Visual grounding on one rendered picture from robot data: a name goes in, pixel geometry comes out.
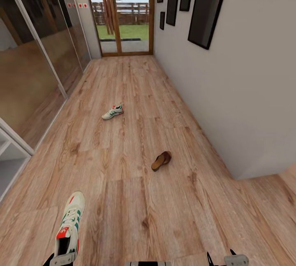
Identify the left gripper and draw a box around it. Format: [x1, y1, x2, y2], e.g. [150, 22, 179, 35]
[43, 253, 73, 266]

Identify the sandal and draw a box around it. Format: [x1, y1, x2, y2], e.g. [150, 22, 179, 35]
[151, 151, 172, 172]

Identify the gym shoe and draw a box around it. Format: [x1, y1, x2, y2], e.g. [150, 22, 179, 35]
[102, 105, 124, 120]
[54, 191, 86, 257]

